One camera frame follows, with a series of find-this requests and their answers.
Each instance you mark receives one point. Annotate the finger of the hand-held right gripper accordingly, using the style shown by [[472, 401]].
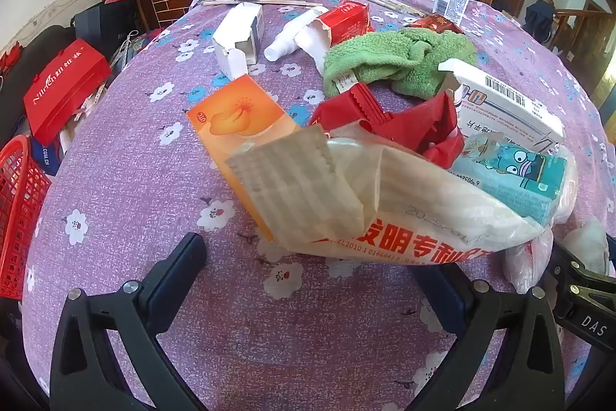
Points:
[[567, 261]]

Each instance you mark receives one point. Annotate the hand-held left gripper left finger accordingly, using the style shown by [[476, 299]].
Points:
[[178, 281]]

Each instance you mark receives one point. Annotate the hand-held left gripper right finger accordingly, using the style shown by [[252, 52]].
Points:
[[452, 300]]

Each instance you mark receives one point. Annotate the translucent red-printed plastic bag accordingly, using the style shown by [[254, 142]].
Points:
[[433, 209]]

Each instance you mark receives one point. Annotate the teal cartoon tissue pack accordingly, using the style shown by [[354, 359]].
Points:
[[519, 170]]

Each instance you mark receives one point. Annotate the white medicine box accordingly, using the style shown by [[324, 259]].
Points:
[[500, 103]]

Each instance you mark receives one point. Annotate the red plastic basket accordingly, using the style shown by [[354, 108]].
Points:
[[19, 209]]

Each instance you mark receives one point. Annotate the small white carton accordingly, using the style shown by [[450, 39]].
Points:
[[236, 30]]

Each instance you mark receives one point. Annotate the red and white torn box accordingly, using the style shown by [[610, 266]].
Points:
[[346, 23]]

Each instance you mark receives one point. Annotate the clear crumpled plastic wrapper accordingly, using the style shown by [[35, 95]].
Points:
[[529, 261]]

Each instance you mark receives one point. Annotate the purple floral tablecloth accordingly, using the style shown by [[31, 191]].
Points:
[[144, 180]]

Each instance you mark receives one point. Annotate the orange cardboard box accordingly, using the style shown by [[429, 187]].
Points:
[[236, 117]]

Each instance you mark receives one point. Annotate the blue paper bag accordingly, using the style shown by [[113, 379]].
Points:
[[45, 153]]

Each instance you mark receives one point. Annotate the red crumpled paper bag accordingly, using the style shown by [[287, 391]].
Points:
[[346, 112]]

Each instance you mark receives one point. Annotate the red gift bag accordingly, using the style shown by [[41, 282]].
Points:
[[62, 93]]

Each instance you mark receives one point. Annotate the wooden stair railing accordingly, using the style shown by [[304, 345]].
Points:
[[582, 35]]

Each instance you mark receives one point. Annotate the dark jacket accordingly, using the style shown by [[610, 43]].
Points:
[[539, 21]]

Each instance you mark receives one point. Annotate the green towel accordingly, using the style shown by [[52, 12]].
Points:
[[375, 54]]

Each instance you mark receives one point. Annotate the white spray bottle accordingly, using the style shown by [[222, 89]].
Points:
[[288, 38]]

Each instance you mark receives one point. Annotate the black paper bag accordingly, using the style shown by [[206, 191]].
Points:
[[106, 23]]

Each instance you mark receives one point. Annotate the black leather sofa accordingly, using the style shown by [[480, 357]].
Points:
[[38, 50]]

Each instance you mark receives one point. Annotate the red shiny wrapper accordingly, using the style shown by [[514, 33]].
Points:
[[433, 25]]

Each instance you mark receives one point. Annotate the red knot ornament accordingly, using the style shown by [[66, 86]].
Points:
[[9, 57]]

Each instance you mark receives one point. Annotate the wooden chopstick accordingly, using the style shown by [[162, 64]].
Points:
[[260, 2]]

